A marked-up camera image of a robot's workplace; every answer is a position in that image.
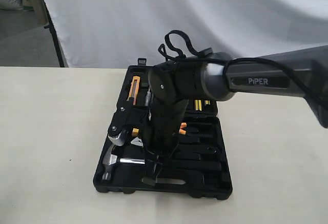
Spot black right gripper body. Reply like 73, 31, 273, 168
141, 116, 181, 161

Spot orange utility knife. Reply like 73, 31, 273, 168
127, 75, 140, 106

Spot orange handled pliers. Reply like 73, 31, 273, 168
179, 123, 187, 135

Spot yellow tape measure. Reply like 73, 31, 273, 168
131, 128, 139, 137

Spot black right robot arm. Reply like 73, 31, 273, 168
141, 46, 327, 185

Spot adjustable wrench black handle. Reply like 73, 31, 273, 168
130, 138, 218, 155

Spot white backdrop cloth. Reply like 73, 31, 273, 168
44, 0, 327, 68

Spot black plastic tool case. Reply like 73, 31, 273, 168
93, 58, 233, 200

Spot black braided cable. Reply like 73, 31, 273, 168
157, 30, 328, 107

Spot black backdrop stand pole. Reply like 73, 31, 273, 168
43, 0, 65, 68

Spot claw hammer black grip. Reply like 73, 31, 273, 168
102, 146, 221, 181

